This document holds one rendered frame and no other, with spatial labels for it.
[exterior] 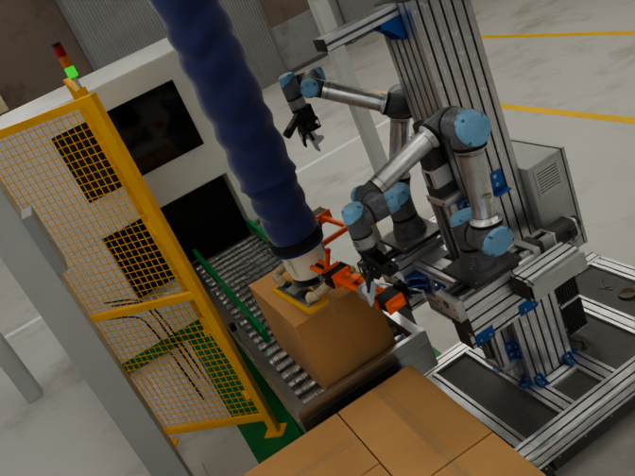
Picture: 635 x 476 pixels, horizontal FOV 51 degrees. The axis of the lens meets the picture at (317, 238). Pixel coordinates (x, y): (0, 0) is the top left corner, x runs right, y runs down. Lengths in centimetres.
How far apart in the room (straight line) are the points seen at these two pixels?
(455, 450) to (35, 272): 195
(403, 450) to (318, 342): 60
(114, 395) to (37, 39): 901
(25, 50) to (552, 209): 1002
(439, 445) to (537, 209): 103
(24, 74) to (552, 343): 1003
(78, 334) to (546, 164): 222
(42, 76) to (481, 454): 1032
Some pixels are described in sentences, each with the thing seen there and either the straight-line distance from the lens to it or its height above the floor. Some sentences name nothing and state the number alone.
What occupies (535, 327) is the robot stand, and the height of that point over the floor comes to 50.
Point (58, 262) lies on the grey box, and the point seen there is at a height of 153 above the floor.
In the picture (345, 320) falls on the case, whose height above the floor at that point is 84.
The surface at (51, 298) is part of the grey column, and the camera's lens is 330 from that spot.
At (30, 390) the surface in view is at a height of 10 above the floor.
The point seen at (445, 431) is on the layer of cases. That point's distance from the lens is 275.
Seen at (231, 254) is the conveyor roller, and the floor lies 54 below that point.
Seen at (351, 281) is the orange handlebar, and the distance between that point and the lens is 249.
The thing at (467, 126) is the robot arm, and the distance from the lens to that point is 225.
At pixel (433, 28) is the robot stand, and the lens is 255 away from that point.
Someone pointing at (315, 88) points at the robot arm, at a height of 181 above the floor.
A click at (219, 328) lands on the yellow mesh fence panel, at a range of 358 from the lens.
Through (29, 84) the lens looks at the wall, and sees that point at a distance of 1195.
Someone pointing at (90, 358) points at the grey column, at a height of 103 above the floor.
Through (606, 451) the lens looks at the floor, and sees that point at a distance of 328.
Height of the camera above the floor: 242
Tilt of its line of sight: 24 degrees down
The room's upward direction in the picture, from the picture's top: 24 degrees counter-clockwise
